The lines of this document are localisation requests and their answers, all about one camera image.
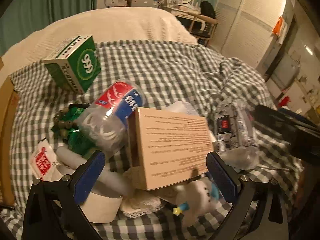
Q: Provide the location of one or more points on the plastic bottle red blue label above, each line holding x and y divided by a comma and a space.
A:
117, 97

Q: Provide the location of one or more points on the black bag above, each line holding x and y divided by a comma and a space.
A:
208, 8

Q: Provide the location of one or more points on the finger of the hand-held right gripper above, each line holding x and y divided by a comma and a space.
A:
291, 111
272, 116

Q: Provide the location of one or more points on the cream bedspread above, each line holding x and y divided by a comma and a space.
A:
112, 25

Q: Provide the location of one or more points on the green curtain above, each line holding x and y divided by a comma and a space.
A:
50, 0

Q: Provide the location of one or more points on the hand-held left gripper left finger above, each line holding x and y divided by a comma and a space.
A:
92, 175

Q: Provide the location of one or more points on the white paper tube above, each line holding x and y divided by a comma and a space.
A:
72, 158

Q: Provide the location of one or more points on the wooden chair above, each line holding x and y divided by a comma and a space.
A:
203, 18

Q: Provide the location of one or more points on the orange hanging item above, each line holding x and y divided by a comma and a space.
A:
277, 27

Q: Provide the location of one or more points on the white cabinet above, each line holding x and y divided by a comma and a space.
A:
285, 72

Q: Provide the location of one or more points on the white louvred wardrobe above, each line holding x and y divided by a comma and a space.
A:
245, 17

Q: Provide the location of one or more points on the crushed clear plastic bottle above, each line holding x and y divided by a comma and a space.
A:
226, 127

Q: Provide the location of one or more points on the checked blanket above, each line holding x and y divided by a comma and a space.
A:
162, 72

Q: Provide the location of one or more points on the white tissue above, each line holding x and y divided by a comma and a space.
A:
180, 107

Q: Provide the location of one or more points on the red and white packet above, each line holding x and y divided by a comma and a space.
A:
41, 161

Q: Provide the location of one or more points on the beige cardboard carton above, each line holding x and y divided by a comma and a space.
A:
172, 140

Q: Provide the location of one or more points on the white lace cloth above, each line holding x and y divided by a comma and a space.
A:
140, 205

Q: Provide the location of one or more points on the green foil wrapper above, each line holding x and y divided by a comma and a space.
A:
80, 142

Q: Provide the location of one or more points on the white toilet paper roll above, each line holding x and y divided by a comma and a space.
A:
102, 207

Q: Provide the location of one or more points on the green medicine box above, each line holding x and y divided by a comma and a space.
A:
85, 62

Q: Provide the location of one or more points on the grey cabinet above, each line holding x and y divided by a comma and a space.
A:
141, 1

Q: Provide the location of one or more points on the dressing table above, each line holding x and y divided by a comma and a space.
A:
180, 11

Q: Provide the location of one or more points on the white toy figure blue star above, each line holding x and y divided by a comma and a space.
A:
197, 192

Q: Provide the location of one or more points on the brown cardboard box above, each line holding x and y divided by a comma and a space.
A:
7, 130

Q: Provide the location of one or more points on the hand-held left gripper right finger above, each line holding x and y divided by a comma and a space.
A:
221, 177

